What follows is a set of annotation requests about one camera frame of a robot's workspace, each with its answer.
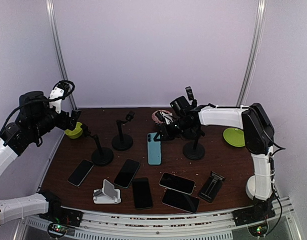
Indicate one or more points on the black gooseneck stand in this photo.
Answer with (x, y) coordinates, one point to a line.
(194, 150)
(101, 156)

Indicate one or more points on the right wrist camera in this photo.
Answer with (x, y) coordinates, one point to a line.
(165, 117)

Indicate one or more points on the green plate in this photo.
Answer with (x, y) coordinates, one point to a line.
(234, 137)

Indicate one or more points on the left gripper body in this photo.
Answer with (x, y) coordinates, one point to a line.
(62, 124)

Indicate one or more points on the teal smartphone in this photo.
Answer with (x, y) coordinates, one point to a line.
(154, 152)

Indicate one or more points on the green bowl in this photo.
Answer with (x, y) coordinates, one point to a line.
(76, 133)

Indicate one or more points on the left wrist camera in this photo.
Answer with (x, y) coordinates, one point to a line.
(60, 92)

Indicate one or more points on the red patterned bowl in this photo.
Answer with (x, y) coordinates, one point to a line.
(155, 118)

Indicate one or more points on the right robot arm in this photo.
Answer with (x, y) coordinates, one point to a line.
(246, 126)

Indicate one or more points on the pink smartphone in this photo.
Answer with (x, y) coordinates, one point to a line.
(180, 201)

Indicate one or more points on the black stand with teal phone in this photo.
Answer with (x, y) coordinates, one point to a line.
(122, 141)

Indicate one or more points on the right aluminium frame post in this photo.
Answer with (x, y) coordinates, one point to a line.
(254, 50)

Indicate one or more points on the white folding phone stand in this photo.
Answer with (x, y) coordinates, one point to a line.
(108, 194)

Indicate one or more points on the aluminium frame post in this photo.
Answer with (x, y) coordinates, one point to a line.
(56, 40)
(254, 50)

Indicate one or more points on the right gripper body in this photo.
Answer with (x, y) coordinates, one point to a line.
(172, 132)

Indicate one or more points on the left aluminium frame post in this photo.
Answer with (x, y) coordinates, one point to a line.
(56, 40)

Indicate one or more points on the grey smartphone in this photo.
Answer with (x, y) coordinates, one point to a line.
(126, 173)

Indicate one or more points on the black folding phone stand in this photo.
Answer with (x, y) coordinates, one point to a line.
(211, 187)

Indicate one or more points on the white bowl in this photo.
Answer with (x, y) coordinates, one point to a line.
(250, 187)

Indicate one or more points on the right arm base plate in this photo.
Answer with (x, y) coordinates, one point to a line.
(246, 216)

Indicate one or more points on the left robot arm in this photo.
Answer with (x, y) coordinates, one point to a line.
(35, 116)

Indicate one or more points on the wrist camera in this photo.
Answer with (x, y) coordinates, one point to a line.
(60, 92)
(165, 117)

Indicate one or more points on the blue smartphone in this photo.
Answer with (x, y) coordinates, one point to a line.
(142, 193)

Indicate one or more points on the black stand with pink phone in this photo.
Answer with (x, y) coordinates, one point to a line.
(191, 97)

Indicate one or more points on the front aluminium rail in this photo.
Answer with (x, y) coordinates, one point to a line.
(214, 225)

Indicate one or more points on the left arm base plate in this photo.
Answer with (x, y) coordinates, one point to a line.
(67, 217)

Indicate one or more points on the silver smartphone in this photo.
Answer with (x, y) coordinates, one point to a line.
(77, 177)

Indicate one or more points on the dark smartphone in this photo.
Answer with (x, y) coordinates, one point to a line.
(177, 183)

